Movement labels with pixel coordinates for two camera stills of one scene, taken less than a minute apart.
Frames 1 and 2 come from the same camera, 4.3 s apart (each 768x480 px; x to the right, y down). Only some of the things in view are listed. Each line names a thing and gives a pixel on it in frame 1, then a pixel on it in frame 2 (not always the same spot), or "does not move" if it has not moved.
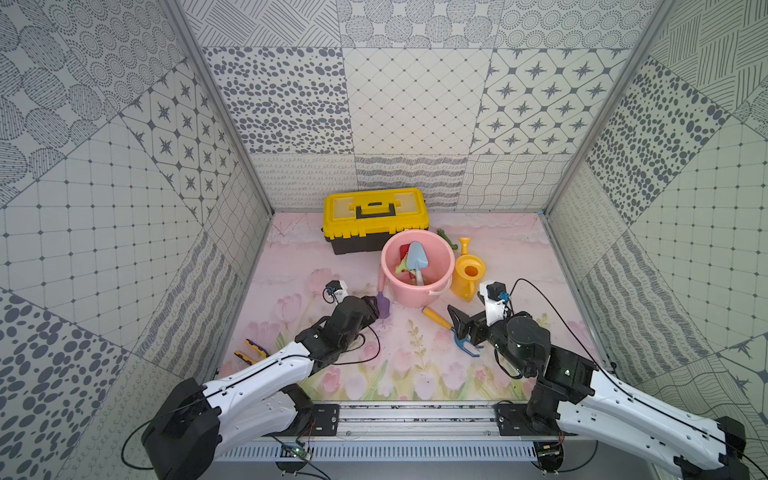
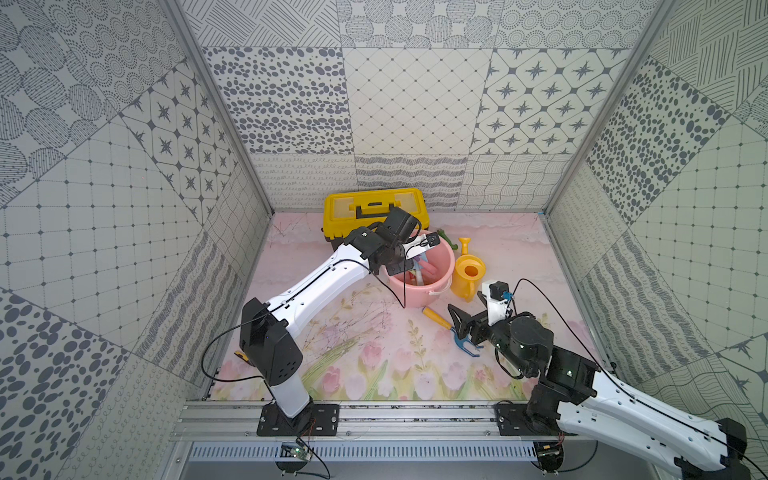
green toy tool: (442, 234) does not move
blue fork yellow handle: (462, 345) does not move
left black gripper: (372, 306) -> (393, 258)
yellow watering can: (469, 269) does not move
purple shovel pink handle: (383, 301) -> (425, 266)
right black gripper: (477, 321) does not move
